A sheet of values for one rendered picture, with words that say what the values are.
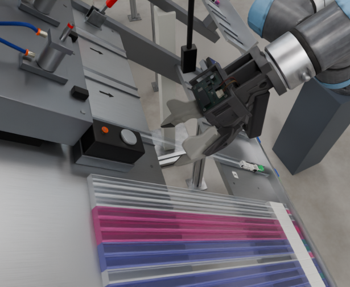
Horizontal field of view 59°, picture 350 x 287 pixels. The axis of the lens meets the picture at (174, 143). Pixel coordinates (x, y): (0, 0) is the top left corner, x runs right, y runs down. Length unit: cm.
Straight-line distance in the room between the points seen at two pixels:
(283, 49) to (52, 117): 31
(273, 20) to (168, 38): 57
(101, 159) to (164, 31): 76
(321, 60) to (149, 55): 44
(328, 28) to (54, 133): 36
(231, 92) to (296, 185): 126
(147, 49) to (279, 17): 32
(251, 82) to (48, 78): 27
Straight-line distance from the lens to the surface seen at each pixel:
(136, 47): 76
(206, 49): 222
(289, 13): 60
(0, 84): 33
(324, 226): 163
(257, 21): 62
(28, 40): 41
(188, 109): 53
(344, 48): 48
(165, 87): 127
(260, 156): 81
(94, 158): 39
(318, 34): 47
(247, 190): 66
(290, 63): 46
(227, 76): 45
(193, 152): 49
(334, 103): 129
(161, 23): 107
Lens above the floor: 139
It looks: 56 degrees down
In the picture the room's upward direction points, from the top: straight up
